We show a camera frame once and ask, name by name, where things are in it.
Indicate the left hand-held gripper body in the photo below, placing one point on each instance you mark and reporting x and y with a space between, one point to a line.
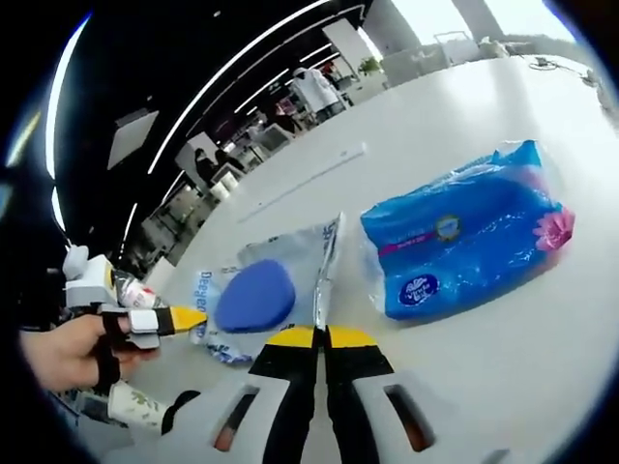
89 282

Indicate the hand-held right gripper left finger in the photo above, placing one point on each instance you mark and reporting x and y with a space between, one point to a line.
285 401

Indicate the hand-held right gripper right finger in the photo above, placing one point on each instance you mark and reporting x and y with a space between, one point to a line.
358 401

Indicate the clear plastic bottle red label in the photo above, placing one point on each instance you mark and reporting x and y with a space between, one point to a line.
138 292

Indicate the white paper cup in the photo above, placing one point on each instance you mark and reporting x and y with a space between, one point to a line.
135 406

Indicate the clear bag with blue sponge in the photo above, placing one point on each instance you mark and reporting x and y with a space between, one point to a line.
256 295

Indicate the blue tissue pack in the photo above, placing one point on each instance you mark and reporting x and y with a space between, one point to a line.
464 241

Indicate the person's left hand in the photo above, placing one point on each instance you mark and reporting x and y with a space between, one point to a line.
67 353

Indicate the ceiling vent panel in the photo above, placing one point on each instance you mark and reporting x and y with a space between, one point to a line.
130 137

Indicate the green potted plant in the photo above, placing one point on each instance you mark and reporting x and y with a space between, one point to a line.
370 66

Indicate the white chair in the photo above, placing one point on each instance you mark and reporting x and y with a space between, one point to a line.
454 48

